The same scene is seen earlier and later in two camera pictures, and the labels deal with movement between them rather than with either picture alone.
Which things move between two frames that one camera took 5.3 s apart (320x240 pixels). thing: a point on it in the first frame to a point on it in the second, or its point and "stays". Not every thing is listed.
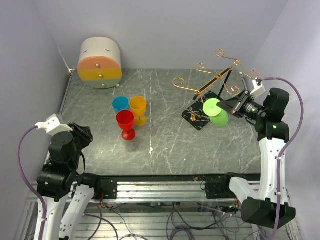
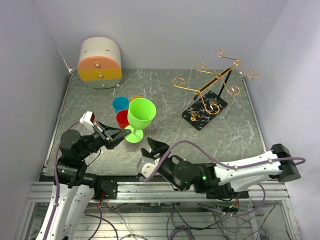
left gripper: (84, 132) to (117, 134)
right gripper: (229, 105) to (156, 146)
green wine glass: (218, 116) to (141, 112)
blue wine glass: (120, 103) stays
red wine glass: (125, 119) stays
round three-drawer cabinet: (100, 63) stays
